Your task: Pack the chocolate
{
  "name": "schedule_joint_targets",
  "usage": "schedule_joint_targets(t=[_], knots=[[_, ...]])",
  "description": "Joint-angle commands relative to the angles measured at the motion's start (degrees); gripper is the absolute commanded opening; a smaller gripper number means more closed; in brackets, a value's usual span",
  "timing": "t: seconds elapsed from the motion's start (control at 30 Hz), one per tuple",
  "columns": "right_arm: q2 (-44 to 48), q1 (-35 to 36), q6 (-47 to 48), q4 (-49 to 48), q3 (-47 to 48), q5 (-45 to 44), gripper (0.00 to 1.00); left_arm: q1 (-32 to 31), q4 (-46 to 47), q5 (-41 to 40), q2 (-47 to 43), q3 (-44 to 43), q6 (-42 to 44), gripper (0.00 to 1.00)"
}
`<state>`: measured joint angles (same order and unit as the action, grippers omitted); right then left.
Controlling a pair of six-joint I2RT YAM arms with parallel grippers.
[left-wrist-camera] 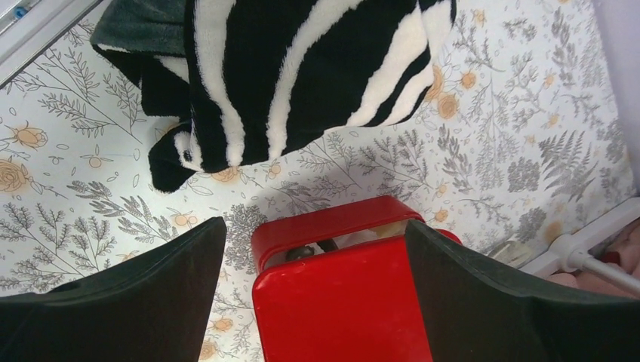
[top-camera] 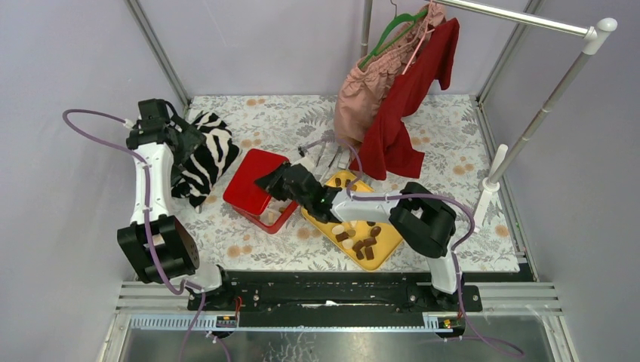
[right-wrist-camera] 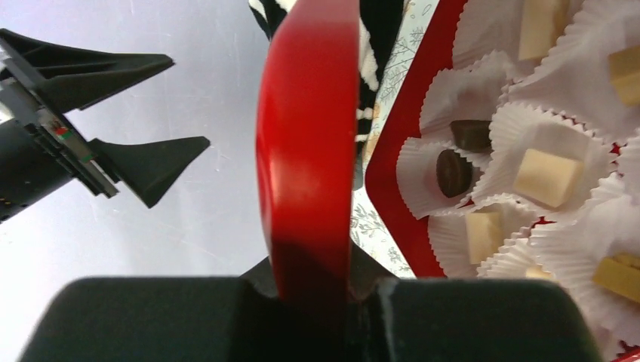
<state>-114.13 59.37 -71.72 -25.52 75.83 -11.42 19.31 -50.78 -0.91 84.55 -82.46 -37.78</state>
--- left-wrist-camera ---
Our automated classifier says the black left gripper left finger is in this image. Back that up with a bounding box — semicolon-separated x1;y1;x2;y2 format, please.
1;217;226;361

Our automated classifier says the metal clothes rack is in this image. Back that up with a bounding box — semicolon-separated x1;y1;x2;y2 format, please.
520;197;639;296

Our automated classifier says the red box lid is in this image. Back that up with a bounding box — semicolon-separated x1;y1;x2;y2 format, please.
252;236;432;362

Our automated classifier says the zebra striped cloth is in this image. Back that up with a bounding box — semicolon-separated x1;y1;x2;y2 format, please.
90;0;457;194

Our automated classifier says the red box with liner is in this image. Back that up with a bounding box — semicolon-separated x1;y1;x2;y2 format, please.
251;195;425;273

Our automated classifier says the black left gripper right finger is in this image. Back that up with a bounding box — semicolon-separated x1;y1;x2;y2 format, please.
405;220;639;361

